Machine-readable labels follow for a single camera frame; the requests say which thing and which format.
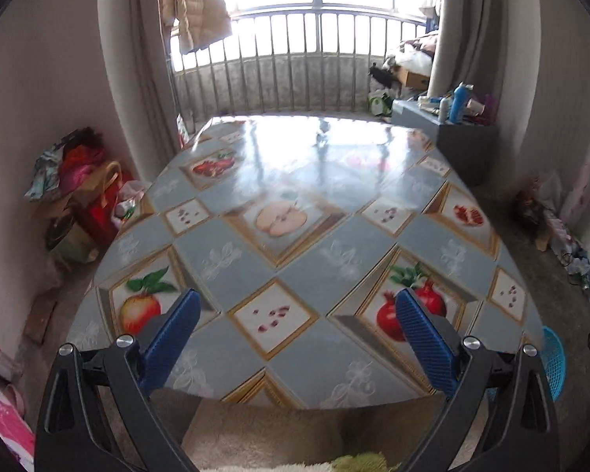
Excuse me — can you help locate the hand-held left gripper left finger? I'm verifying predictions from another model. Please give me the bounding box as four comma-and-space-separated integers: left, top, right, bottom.
33, 288, 202, 472

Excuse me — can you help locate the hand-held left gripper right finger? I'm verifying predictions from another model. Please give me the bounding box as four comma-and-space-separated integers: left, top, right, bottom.
395, 288, 561, 472

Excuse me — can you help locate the blue plastic mesh basket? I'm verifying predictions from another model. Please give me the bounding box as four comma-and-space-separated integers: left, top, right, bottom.
487, 326, 567, 402

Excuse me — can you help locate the person's left forearm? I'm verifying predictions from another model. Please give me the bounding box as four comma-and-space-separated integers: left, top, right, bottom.
204, 451, 404, 472

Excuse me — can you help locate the flat cardboard piece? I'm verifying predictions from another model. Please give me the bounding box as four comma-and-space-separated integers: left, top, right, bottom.
24, 300, 57, 345

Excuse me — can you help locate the green cardboard box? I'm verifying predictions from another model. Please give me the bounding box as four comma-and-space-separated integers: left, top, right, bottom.
46, 214, 99, 264

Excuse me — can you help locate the fruit print tablecloth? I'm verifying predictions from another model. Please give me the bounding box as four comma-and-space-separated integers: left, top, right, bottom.
66, 114, 544, 410

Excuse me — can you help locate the dark snack bag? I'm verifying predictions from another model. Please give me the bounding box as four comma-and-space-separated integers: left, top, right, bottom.
515, 189, 542, 229

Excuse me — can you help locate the white plastic bag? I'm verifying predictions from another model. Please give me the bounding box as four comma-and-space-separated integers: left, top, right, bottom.
538, 172, 564, 207

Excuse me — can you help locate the pink rolled mat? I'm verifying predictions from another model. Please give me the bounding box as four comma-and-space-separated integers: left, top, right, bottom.
560, 120, 590, 229

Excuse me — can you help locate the pink printed bag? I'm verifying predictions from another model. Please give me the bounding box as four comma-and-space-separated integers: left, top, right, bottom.
0, 364, 35, 472

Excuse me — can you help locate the grey side cabinet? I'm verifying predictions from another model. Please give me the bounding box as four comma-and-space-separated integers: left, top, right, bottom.
391, 98, 500, 188

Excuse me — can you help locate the pink red plastic bag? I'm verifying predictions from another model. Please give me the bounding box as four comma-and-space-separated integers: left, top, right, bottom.
59, 145, 104, 192

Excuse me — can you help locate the teal patterned cloth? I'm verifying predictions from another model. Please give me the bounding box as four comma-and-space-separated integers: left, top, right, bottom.
24, 150, 62, 202

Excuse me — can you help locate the blue bottle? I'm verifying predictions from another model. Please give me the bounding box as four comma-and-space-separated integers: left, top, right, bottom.
448, 82, 474, 125

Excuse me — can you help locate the green white bag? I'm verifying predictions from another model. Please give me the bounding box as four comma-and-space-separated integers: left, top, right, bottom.
369, 89, 395, 118

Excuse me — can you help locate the grey curtain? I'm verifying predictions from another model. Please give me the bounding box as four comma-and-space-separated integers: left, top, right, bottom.
425, 0, 502, 104
97, 0, 180, 183

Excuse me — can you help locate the brown cardboard box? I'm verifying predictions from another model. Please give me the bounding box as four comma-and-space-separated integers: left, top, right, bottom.
398, 68, 432, 90

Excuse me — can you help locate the black item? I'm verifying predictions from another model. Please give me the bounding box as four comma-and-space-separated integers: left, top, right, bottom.
369, 64, 396, 87

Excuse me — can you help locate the pile of laundry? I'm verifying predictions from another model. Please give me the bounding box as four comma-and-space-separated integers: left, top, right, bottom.
383, 34, 438, 72

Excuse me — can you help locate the metal balcony railing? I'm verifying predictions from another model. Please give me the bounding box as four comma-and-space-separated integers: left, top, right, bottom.
170, 7, 428, 119

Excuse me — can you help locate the beige puffer jacket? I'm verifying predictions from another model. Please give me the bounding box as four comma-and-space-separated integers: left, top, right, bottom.
157, 0, 233, 56

